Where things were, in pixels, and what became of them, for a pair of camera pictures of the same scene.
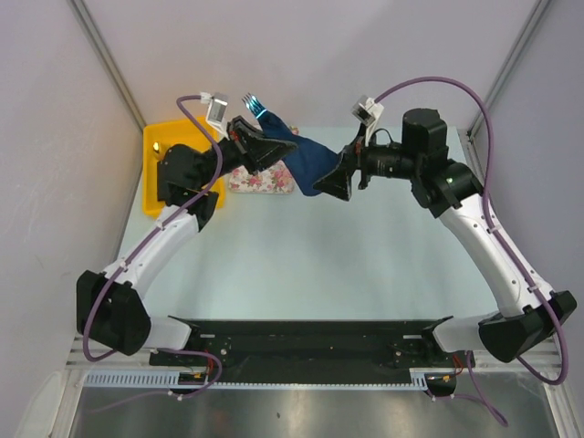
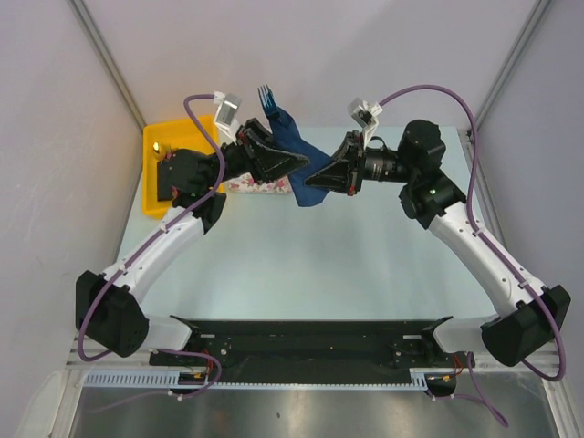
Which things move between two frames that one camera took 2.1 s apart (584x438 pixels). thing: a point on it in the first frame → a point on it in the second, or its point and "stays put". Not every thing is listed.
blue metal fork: (256, 108) → (276, 116)
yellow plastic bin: (161, 136) stays put
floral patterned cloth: (276, 180) stays put
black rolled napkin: (163, 177) stays put
